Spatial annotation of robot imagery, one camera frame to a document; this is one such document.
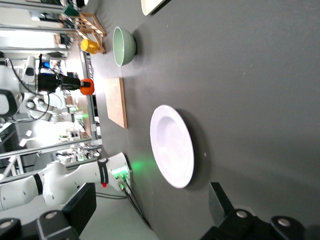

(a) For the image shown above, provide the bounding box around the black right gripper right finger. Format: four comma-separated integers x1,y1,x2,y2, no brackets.
208,181,236,226

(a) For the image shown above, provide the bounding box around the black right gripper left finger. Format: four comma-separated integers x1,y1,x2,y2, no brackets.
61,182,97,237

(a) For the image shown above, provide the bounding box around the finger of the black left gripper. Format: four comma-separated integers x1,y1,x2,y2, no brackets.
62,76,90,91

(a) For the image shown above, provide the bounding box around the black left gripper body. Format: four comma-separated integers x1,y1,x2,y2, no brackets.
37,72,65,92

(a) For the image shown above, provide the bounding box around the orange fruit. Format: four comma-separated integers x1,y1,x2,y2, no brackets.
79,77,96,96

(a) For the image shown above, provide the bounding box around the white round plate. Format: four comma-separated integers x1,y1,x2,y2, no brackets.
149,104,195,190

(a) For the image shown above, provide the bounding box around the yellow mug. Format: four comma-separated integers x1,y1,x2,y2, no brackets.
80,38,100,55

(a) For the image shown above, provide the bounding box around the wooden cutting board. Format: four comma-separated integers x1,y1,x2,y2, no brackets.
105,77,129,130

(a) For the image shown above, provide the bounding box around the wooden peg drying rack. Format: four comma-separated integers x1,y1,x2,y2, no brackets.
59,12,107,55

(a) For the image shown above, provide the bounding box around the light green bowl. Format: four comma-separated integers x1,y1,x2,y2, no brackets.
112,26,137,67

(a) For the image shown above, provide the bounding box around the person in green top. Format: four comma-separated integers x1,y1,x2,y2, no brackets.
63,4,81,17

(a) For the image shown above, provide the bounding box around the dark grey table mat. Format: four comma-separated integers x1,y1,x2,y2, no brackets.
86,0,320,240

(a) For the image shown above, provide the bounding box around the beige bear print tray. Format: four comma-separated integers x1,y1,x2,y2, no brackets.
140,0,173,16

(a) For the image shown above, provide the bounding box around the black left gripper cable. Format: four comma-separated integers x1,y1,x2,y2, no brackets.
4,58,63,123

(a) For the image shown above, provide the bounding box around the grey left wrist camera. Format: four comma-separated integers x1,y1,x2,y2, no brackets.
23,56,37,83

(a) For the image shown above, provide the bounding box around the black left arm base cable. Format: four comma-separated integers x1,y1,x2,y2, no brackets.
96,174,152,228

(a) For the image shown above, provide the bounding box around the aluminium frame structure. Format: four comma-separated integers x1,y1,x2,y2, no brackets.
0,23,103,181

